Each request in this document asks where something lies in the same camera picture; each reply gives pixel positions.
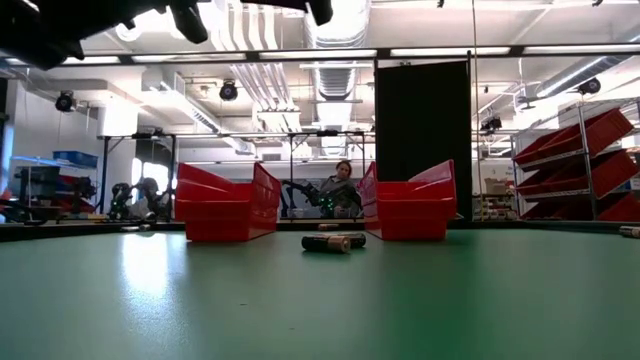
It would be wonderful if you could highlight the black rig frame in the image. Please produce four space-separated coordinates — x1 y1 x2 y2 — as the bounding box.
288 130 367 221
98 132 177 221

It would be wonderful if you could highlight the red plastic bin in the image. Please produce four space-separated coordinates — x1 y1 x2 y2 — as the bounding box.
174 160 282 244
357 159 458 242

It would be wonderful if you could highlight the dark cart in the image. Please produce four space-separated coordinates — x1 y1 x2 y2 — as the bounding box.
14 165 64 224

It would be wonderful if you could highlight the metal wire shelf rack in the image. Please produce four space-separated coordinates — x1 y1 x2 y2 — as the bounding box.
509 97 640 222

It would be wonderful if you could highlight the black divider panel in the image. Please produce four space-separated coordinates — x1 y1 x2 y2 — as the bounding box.
375 60 473 221

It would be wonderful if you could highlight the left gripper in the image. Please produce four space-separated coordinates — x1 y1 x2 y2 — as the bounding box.
74 0 311 45

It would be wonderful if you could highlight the person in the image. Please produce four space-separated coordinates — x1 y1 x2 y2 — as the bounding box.
319 159 363 220

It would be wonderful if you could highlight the cardboard box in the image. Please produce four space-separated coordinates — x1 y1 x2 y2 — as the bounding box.
483 177 510 196

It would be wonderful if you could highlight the black ceiling camera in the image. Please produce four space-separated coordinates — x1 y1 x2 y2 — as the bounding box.
577 77 602 96
54 90 77 113
218 79 239 102

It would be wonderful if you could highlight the silver ventilation duct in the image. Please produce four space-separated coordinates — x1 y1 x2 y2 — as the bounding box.
302 0 372 101
534 54 631 99

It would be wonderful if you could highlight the green table mat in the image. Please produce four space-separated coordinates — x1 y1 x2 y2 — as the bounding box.
0 227 640 360

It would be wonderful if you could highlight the blue storage bin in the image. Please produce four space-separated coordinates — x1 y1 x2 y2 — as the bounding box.
52 150 99 169

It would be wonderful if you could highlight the red shelf bin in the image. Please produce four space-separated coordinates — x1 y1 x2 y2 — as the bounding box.
513 108 635 166
519 192 640 222
517 149 640 199

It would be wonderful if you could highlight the red storage bin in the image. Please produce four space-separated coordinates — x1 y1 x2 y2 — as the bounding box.
57 174 100 214

